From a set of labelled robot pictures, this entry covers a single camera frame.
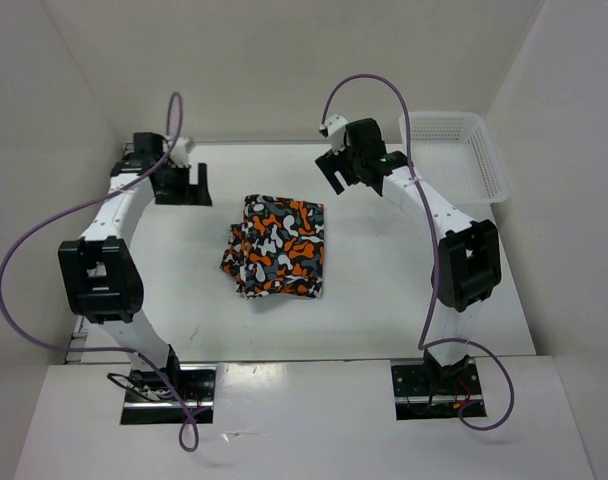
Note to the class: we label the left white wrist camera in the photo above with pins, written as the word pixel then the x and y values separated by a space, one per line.
pixel 179 155

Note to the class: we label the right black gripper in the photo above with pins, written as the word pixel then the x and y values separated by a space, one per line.
pixel 330 163

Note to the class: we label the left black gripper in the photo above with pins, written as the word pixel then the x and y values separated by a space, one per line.
pixel 194 194

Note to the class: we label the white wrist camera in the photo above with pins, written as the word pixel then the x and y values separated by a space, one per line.
pixel 333 130
pixel 179 155

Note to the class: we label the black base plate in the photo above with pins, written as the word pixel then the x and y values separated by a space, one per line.
pixel 148 401
pixel 417 397

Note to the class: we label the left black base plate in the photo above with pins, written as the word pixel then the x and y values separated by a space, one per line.
pixel 148 401

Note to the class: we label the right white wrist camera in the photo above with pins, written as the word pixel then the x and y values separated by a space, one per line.
pixel 333 130

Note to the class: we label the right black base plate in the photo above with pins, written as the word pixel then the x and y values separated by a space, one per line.
pixel 417 397

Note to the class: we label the orange camouflage shorts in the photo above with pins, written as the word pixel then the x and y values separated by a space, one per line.
pixel 277 248

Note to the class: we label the white plastic basket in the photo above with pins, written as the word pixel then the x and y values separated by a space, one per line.
pixel 454 152

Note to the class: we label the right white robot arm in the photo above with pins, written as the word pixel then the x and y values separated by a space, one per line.
pixel 467 250

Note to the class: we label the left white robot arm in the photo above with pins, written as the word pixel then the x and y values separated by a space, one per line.
pixel 101 280

